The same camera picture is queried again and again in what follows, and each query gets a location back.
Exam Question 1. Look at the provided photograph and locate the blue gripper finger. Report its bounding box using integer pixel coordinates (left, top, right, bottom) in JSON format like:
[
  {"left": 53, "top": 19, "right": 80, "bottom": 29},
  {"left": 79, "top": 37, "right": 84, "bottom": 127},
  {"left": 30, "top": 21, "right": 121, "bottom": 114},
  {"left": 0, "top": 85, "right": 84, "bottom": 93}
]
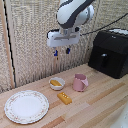
[
  {"left": 65, "top": 47, "right": 72, "bottom": 55},
  {"left": 53, "top": 49, "right": 59, "bottom": 58}
]

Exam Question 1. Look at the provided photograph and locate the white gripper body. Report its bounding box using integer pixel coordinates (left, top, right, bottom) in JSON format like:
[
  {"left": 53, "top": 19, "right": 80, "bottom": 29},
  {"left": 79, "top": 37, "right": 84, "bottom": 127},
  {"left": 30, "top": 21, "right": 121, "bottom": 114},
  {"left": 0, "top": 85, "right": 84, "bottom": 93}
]
[{"left": 46, "top": 27, "right": 81, "bottom": 48}]

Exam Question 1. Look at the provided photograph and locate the yellow food piece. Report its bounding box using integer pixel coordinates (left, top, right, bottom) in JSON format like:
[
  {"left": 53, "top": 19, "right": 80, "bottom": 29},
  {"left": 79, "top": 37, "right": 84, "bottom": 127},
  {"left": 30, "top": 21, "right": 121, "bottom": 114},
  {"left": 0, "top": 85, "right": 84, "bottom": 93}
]
[{"left": 50, "top": 79, "right": 64, "bottom": 88}]

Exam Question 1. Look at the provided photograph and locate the small white bowl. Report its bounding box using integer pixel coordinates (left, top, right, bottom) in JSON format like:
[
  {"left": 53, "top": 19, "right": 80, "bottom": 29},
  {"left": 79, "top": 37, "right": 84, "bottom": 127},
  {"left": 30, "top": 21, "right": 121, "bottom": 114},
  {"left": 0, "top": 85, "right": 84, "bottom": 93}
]
[{"left": 48, "top": 76, "right": 66, "bottom": 91}]

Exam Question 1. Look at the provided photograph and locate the black air fryer drawer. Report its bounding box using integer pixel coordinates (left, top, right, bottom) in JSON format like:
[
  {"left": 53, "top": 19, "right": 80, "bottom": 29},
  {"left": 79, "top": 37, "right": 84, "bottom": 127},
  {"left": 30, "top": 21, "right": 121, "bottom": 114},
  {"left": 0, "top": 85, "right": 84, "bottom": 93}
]
[{"left": 88, "top": 45, "right": 117, "bottom": 78}]

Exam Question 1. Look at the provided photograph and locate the pink pitcher cup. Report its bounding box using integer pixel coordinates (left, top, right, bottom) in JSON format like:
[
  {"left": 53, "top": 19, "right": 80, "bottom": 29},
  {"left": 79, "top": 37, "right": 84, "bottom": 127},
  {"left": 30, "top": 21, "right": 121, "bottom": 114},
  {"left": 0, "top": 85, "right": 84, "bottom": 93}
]
[{"left": 72, "top": 73, "right": 90, "bottom": 93}]

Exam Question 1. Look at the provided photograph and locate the yellow corn-like block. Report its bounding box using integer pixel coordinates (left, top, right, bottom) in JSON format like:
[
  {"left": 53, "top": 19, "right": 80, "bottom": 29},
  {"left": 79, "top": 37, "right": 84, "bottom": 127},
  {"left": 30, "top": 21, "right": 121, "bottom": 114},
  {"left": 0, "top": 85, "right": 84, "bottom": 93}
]
[{"left": 56, "top": 91, "right": 73, "bottom": 106}]

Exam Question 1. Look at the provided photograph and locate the white floral rim plate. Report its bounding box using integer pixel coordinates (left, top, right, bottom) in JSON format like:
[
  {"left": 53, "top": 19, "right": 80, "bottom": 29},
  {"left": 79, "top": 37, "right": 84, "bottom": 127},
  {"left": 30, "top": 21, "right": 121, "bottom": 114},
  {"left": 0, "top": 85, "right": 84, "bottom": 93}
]
[{"left": 3, "top": 89, "right": 50, "bottom": 125}]

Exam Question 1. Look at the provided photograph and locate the pale blurred rounded object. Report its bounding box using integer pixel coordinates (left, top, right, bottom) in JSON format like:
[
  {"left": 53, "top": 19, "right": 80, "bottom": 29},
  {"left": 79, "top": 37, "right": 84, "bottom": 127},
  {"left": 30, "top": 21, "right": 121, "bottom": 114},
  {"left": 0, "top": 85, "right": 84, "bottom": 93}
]
[{"left": 111, "top": 111, "right": 128, "bottom": 128}]

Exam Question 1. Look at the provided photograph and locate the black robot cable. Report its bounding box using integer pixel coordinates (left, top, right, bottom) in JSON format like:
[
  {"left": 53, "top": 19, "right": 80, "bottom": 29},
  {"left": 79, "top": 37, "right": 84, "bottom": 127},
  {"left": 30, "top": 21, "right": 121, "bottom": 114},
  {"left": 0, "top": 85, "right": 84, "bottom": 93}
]
[{"left": 79, "top": 13, "right": 128, "bottom": 36}]

